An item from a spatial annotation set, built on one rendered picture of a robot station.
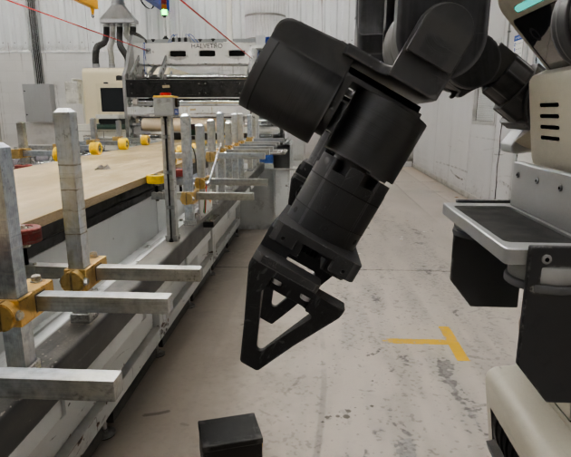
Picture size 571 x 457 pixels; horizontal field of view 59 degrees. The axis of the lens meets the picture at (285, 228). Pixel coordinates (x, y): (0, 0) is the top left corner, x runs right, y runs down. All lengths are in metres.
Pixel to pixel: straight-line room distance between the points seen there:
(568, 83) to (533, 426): 0.40
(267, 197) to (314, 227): 4.71
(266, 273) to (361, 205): 0.09
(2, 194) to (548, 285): 0.80
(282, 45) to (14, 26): 12.76
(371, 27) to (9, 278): 0.71
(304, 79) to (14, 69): 12.69
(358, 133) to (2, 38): 12.92
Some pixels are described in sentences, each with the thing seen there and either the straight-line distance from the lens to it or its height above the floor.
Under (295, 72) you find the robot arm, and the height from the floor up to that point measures 1.19.
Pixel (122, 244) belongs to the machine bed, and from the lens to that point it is 2.02.
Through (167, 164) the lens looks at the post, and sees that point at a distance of 1.86.
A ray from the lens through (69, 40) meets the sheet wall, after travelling 12.49.
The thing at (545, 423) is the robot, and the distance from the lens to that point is 0.72.
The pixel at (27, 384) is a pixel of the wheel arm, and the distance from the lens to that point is 0.78.
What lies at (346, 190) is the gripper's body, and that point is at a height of 1.11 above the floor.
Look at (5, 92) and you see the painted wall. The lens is 13.11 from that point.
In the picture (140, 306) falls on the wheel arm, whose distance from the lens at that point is 0.95.
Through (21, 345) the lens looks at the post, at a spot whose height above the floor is 0.77.
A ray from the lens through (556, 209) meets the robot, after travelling 0.64.
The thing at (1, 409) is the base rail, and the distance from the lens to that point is 0.98.
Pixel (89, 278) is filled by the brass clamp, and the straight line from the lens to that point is 1.22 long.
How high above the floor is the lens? 1.17
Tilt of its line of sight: 13 degrees down
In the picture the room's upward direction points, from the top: straight up
